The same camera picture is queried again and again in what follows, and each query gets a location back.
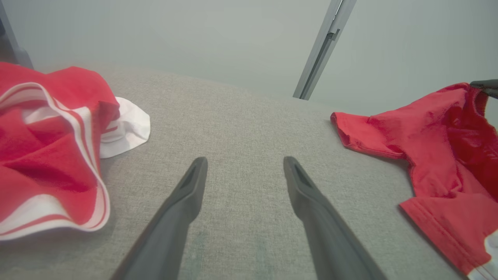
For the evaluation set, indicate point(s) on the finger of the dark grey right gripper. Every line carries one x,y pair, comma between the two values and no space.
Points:
488,85

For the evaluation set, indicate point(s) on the red shorts with white stripe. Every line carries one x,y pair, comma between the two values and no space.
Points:
439,155

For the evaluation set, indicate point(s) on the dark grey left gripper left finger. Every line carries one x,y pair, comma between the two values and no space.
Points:
171,225

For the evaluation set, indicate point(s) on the grey metal partition post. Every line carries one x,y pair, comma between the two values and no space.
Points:
323,46

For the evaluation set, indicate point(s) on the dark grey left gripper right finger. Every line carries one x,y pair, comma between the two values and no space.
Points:
323,233

